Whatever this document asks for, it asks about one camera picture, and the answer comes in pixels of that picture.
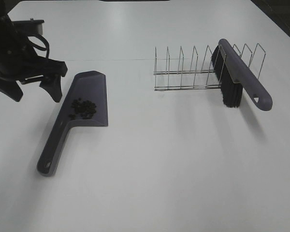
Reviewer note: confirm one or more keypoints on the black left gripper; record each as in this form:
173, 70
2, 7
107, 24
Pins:
25, 58

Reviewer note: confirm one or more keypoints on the purple plastic dustpan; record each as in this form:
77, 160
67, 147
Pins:
90, 86

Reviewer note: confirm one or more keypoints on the pile of coffee beans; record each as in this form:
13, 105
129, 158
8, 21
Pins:
84, 109

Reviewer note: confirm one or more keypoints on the purple brush black bristles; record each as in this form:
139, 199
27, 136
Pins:
234, 76

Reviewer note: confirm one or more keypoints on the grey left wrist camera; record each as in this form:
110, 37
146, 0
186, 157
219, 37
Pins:
32, 26

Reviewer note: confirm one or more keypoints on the chrome wire dish rack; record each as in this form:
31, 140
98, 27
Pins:
196, 70

